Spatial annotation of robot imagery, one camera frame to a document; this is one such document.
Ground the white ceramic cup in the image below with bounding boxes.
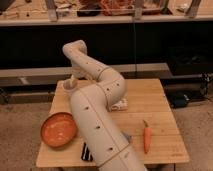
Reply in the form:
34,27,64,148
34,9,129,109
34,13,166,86
62,79,78,96

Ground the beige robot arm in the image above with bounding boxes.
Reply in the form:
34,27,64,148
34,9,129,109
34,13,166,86
63,40,148,171

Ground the long wooden bench shelf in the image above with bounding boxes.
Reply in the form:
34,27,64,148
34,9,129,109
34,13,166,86
0,63,172,87

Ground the orange bowl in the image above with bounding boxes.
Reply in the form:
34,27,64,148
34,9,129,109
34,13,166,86
40,112,78,148

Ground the wooden table board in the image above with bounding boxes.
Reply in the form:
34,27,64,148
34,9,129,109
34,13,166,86
36,79,189,168

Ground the black striped object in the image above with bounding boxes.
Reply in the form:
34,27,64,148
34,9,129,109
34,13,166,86
81,143,93,162

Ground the orange carrot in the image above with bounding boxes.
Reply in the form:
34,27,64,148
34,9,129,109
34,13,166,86
143,120,151,154

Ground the black device on floor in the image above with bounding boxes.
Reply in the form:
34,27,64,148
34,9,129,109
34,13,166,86
170,93,189,108

